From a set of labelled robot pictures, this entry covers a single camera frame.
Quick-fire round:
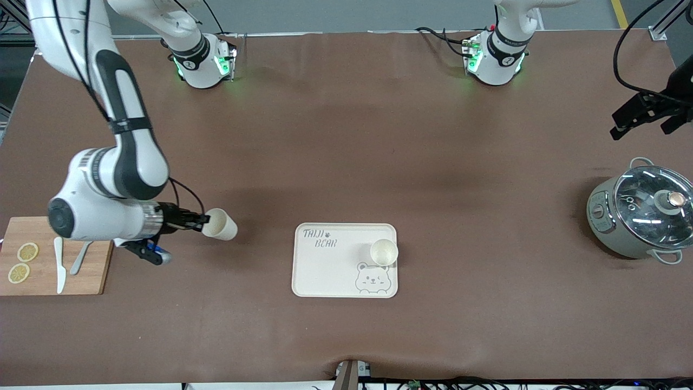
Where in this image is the cream paper cup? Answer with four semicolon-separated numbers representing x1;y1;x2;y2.
201;207;238;241

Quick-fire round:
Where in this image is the cream tray with bear print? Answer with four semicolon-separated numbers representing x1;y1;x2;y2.
292;223;398;298

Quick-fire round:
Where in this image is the glass pot lid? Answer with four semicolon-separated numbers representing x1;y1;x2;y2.
613;165;693;251

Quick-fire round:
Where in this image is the wooden cutting board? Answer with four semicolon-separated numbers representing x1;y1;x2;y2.
0;217;115;296

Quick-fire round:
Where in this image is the grey plastic knife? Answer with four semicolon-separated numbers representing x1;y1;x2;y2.
69;241;94;276

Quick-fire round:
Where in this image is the white plastic knife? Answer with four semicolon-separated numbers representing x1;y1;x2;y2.
53;237;67;294

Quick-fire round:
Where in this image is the grey electric cooking pot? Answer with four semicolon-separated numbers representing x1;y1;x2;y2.
586;157;693;265

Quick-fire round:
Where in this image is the brown table cover mat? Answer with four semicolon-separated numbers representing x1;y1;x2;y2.
0;30;693;386

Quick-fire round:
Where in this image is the aluminium frame profile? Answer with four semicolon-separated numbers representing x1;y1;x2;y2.
649;0;693;41
0;0;33;38

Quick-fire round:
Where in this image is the black right arm base cable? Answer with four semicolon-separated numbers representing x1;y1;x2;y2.
203;0;240;38

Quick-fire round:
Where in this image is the black arm base cable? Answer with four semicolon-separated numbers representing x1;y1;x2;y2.
203;0;240;38
415;26;473;59

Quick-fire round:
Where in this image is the black left arm base cable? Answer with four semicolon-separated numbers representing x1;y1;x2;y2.
415;26;473;59

